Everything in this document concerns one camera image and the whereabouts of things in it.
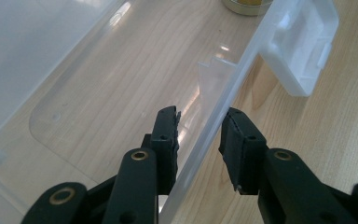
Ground clear plastic storage box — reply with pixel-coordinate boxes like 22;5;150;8
0;0;339;224

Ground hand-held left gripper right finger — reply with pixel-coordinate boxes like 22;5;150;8
218;106;269;196

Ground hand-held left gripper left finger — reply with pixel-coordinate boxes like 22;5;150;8
141;105;182;196

